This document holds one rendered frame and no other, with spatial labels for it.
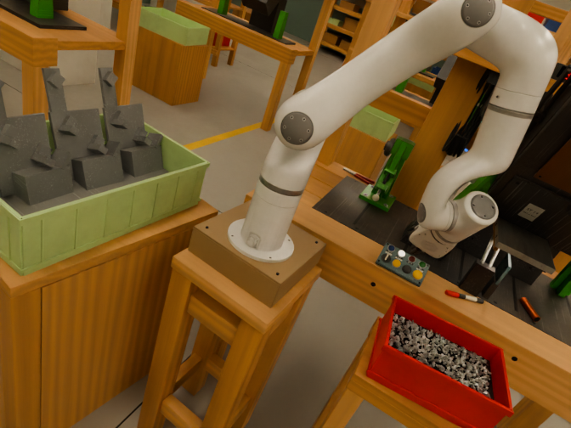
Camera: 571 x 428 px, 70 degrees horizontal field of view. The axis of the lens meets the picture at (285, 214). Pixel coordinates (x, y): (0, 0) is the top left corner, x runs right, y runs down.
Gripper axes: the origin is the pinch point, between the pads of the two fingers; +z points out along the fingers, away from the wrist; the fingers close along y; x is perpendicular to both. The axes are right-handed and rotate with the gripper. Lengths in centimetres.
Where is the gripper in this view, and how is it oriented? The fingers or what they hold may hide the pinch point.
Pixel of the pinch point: (416, 248)
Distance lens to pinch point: 126.1
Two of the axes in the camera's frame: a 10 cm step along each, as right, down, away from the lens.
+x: 5.3, -7.5, 4.0
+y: 8.3, 5.5, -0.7
